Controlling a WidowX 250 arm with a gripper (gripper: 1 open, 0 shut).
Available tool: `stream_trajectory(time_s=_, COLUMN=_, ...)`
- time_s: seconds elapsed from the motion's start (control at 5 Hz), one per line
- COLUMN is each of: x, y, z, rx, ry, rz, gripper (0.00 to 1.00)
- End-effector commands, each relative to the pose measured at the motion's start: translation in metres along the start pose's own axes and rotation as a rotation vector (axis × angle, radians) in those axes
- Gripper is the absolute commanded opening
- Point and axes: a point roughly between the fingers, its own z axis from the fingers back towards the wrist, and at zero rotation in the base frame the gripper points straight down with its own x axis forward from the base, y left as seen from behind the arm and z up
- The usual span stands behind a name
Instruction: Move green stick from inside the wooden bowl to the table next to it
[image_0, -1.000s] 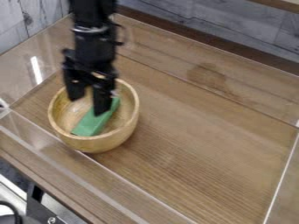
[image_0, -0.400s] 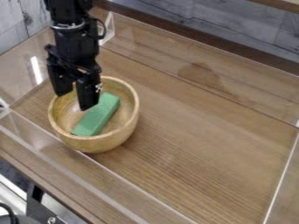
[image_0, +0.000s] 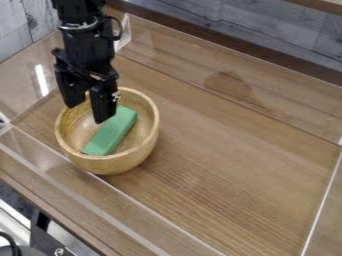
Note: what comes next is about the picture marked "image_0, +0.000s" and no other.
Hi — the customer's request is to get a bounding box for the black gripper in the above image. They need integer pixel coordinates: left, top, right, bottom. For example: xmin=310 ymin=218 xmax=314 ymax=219
xmin=52 ymin=21 xmax=123 ymax=124

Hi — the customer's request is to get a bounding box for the black table leg bracket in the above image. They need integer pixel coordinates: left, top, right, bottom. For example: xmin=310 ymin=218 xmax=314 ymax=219
xmin=29 ymin=209 xmax=75 ymax=256

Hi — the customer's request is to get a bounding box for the black cable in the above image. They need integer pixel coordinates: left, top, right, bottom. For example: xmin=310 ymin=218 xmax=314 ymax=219
xmin=0 ymin=231 xmax=21 ymax=256

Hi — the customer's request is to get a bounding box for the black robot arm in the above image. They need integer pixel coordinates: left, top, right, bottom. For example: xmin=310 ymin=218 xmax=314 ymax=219
xmin=51 ymin=0 xmax=123 ymax=124

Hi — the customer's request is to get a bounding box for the clear acrylic enclosure wall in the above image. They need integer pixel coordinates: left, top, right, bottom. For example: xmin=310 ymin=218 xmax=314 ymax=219
xmin=0 ymin=18 xmax=342 ymax=256

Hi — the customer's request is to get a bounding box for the green stick block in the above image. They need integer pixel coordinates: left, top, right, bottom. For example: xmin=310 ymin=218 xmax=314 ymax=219
xmin=82 ymin=106 xmax=138 ymax=156

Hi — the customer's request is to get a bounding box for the clear acrylic corner bracket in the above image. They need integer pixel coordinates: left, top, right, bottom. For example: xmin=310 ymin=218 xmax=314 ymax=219
xmin=114 ymin=14 xmax=132 ymax=52

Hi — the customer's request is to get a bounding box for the wooden bowl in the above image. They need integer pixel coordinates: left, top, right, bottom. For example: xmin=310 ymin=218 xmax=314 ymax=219
xmin=53 ymin=87 xmax=160 ymax=175

